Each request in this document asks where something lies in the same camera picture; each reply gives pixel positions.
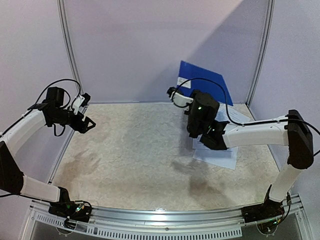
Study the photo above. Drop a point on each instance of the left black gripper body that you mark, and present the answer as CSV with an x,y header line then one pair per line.
x,y
75,124

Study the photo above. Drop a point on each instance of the blue file folder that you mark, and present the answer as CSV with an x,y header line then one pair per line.
x,y
204,80

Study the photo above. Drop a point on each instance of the printed paper sheet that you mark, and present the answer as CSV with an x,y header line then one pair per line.
x,y
235,115

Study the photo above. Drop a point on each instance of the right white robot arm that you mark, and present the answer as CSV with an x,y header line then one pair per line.
x,y
289,130

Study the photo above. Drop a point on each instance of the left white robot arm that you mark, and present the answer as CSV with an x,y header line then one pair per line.
x,y
49,113

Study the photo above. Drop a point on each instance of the bottom white paper sheet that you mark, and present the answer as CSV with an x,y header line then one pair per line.
x,y
221,158

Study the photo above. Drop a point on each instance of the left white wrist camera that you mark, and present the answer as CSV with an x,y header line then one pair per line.
x,y
80,102

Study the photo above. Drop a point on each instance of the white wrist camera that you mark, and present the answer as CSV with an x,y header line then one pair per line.
x,y
80,102
178,99

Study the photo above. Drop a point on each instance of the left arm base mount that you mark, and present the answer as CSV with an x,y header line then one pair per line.
x,y
78,210

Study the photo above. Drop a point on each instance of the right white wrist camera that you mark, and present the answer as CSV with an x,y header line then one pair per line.
x,y
178,99

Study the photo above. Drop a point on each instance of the perforated white cable tray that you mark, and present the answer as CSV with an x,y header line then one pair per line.
x,y
52,228

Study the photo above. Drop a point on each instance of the left aluminium corner post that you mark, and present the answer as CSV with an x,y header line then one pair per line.
x,y
61,7

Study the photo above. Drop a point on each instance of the aluminium corner post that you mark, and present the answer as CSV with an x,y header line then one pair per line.
x,y
61,7
262,51

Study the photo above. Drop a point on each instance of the aluminium front rail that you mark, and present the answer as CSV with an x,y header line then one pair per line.
x,y
295,225

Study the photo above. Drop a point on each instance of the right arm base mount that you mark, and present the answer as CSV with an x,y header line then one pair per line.
x,y
268,211

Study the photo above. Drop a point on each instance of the right aluminium corner post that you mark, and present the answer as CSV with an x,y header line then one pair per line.
x,y
262,51

